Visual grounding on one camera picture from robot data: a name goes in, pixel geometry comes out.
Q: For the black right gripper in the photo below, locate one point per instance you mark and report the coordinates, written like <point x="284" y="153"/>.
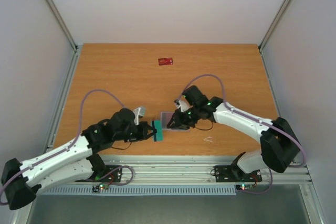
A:
<point x="181" y="117"/>

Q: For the left aluminium frame post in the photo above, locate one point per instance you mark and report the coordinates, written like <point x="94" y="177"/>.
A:
<point x="52" y="6"/>

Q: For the pink leather card holder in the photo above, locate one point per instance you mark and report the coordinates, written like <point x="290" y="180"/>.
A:
<point x="170" y="122"/>

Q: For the left controller circuit board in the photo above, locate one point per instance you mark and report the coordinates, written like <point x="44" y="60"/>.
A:
<point x="100" y="187"/>

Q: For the right controller circuit board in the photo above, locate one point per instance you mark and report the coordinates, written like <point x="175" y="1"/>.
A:
<point x="244" y="187"/>

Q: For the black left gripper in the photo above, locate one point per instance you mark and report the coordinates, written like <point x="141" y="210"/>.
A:
<point x="144" y="126"/>

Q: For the controller circuit board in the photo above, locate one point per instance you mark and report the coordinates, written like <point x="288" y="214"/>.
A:
<point x="100" y="187"/>
<point x="244" y="187"/>

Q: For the aluminium frame post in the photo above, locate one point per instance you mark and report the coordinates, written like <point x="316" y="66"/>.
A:
<point x="279" y="14"/>
<point x="52" y="6"/>

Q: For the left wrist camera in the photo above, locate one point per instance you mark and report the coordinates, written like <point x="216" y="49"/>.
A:
<point x="139" y="113"/>

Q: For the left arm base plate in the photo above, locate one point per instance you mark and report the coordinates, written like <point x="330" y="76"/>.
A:
<point x="114" y="177"/>

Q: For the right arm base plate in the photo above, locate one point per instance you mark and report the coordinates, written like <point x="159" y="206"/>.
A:
<point x="231" y="174"/>

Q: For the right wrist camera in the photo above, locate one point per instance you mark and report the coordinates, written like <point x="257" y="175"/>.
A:
<point x="181" y="105"/>

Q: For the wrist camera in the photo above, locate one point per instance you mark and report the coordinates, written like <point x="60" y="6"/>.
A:
<point x="181" y="105"/>
<point x="139" y="113"/>

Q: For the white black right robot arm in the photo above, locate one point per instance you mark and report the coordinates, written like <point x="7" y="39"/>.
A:
<point x="278" y="143"/>

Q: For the aluminium front rail frame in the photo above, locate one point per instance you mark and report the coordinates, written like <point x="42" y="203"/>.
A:
<point x="193" y="170"/>

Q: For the right aluminium frame post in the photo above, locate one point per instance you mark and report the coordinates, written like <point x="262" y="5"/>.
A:
<point x="279" y="14"/>

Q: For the grey slotted cable duct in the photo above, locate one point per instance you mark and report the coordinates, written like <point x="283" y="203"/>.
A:
<point x="144" y="190"/>

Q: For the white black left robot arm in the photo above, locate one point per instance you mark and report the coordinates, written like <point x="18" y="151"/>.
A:
<point x="77" y="159"/>

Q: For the teal card with black stripe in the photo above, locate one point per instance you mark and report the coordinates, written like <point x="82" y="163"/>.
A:
<point x="158" y="136"/>

